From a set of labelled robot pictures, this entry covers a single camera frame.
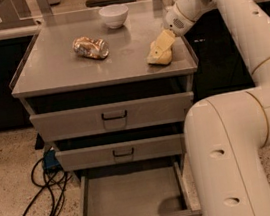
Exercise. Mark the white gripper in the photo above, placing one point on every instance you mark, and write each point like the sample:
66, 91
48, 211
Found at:
176, 22

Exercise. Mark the yellow sponge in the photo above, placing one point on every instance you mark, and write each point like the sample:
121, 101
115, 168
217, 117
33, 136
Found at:
163, 58

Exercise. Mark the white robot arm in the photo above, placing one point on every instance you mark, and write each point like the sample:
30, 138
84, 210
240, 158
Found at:
225, 132

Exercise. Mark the grey metal drawer cabinet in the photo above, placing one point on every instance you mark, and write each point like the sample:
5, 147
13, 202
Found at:
55, 79

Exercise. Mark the top grey drawer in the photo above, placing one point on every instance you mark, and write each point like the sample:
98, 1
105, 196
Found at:
56, 126

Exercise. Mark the middle grey drawer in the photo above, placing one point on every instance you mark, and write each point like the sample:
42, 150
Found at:
124, 152

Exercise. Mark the bottom grey open drawer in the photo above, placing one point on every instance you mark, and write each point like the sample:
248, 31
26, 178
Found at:
147, 189

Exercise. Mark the white ceramic bowl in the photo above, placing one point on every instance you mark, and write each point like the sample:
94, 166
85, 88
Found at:
114, 16

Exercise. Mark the crushed aluminium can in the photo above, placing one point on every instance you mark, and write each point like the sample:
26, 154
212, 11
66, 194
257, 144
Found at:
91, 48

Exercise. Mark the blue power box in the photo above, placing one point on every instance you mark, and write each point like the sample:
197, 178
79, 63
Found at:
50, 162

